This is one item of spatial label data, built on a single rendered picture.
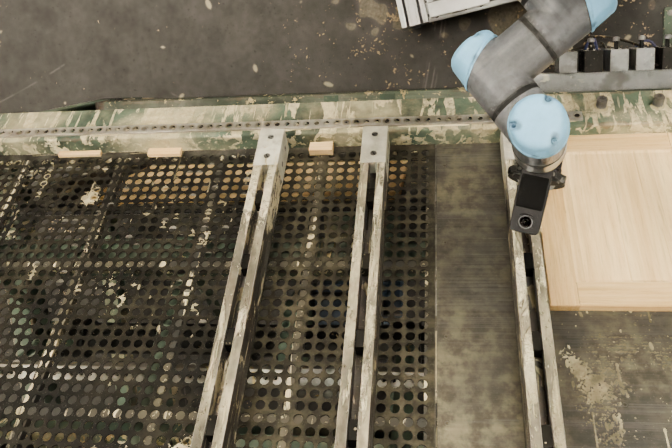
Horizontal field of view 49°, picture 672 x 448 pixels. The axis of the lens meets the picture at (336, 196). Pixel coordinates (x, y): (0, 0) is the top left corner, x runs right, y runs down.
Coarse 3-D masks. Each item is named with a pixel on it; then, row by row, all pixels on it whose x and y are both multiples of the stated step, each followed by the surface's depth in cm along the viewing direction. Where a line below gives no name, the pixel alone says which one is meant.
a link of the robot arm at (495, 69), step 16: (480, 32) 99; (512, 32) 97; (528, 32) 96; (464, 48) 99; (480, 48) 98; (496, 48) 98; (512, 48) 96; (528, 48) 96; (544, 48) 96; (464, 64) 99; (480, 64) 98; (496, 64) 97; (512, 64) 96; (528, 64) 96; (544, 64) 97; (464, 80) 100; (480, 80) 98; (496, 80) 97; (512, 80) 96; (528, 80) 97; (480, 96) 99; (496, 96) 97; (512, 96) 96; (496, 112) 98
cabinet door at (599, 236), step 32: (576, 160) 172; (608, 160) 171; (640, 160) 170; (576, 192) 166; (608, 192) 165; (640, 192) 164; (544, 224) 161; (576, 224) 160; (608, 224) 159; (640, 224) 158; (544, 256) 155; (576, 256) 154; (608, 256) 153; (640, 256) 152; (576, 288) 149; (608, 288) 148; (640, 288) 147
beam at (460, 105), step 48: (576, 96) 182; (624, 96) 180; (0, 144) 198; (48, 144) 196; (96, 144) 195; (144, 144) 193; (192, 144) 192; (240, 144) 190; (288, 144) 188; (336, 144) 187
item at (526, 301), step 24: (504, 144) 171; (504, 168) 169; (504, 192) 170; (528, 240) 156; (528, 264) 149; (528, 288) 148; (528, 312) 141; (528, 336) 137; (552, 336) 137; (528, 360) 134; (552, 360) 133; (528, 384) 131; (552, 384) 130; (528, 408) 128; (552, 408) 127; (528, 432) 126; (552, 432) 125
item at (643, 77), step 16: (576, 48) 200; (592, 48) 188; (608, 48) 200; (624, 48) 184; (640, 48) 183; (656, 48) 188; (560, 64) 186; (576, 64) 186; (592, 64) 185; (608, 64) 187; (624, 64) 184; (640, 64) 184; (656, 64) 188; (544, 80) 190; (560, 80) 190; (576, 80) 189; (592, 80) 189; (608, 80) 188; (624, 80) 187; (640, 80) 187; (656, 80) 186
